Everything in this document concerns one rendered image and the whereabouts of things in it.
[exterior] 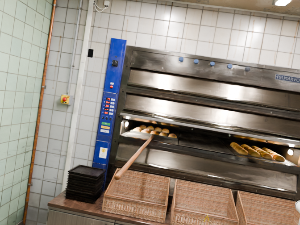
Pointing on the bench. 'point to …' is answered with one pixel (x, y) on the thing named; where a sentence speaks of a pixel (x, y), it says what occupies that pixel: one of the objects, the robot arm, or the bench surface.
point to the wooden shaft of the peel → (132, 160)
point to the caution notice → (103, 152)
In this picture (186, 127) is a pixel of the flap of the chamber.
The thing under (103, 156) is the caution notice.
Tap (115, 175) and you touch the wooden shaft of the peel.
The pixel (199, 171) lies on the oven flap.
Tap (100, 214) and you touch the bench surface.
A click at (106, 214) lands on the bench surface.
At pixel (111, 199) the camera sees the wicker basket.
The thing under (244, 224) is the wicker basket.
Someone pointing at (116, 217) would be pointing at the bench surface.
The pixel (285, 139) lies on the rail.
